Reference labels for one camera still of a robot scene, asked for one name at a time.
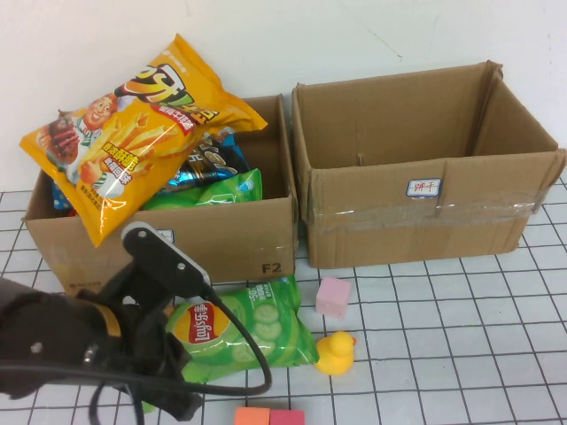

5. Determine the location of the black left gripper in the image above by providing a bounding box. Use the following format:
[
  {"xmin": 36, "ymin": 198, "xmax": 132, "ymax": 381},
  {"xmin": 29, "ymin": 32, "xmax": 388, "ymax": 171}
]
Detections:
[{"xmin": 77, "ymin": 264, "xmax": 205, "ymax": 421}]

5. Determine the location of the green Lay's cucumber chips bag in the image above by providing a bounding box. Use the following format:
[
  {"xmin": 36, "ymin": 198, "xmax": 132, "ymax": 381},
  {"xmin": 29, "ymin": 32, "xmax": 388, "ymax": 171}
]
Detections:
[{"xmin": 141, "ymin": 274, "xmax": 321, "ymax": 415}]

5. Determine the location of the yellow fries snack bag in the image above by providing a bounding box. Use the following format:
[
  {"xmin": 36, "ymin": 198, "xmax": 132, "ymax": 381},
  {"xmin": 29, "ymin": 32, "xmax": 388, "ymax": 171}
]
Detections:
[{"xmin": 18, "ymin": 33, "xmax": 269, "ymax": 248}]

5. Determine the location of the plain green snack bag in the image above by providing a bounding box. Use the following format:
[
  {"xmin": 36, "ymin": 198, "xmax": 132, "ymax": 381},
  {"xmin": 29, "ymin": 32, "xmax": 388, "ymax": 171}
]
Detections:
[{"xmin": 141, "ymin": 167, "xmax": 263, "ymax": 212}]

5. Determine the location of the orange foam block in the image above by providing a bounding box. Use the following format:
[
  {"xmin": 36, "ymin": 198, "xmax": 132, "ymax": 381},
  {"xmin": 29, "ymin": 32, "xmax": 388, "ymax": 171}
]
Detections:
[{"xmin": 234, "ymin": 406, "xmax": 271, "ymax": 425}]

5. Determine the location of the red foam block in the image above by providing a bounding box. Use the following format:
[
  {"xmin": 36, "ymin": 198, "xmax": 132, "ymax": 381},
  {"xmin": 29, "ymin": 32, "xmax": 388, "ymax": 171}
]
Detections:
[{"xmin": 269, "ymin": 409, "xmax": 306, "ymax": 425}]

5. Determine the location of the cardboard box with F2 print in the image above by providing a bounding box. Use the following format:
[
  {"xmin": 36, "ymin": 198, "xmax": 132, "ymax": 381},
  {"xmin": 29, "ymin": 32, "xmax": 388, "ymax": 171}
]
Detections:
[{"xmin": 21, "ymin": 93, "xmax": 299, "ymax": 297}]

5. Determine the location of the yellow rubber duck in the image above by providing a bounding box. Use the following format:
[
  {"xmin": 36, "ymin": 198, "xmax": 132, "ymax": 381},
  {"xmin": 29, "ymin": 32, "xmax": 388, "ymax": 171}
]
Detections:
[{"xmin": 313, "ymin": 330, "xmax": 358, "ymax": 377}]

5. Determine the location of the pink foam cube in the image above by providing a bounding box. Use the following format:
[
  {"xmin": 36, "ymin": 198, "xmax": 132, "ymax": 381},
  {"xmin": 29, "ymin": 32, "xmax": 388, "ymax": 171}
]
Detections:
[{"xmin": 315, "ymin": 276, "xmax": 353, "ymax": 319}]

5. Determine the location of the taped cardboard box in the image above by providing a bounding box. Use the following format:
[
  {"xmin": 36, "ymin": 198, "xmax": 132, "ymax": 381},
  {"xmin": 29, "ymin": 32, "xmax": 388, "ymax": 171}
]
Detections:
[{"xmin": 290, "ymin": 59, "xmax": 567, "ymax": 269}]

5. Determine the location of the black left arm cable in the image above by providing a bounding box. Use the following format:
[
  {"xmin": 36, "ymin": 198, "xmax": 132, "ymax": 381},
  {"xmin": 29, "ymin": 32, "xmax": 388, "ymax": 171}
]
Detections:
[{"xmin": 0, "ymin": 282, "xmax": 274, "ymax": 425}]

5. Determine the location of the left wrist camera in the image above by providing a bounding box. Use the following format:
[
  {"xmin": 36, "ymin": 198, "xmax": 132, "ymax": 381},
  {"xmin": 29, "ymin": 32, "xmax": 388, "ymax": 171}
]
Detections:
[{"xmin": 120, "ymin": 220, "xmax": 213, "ymax": 307}]

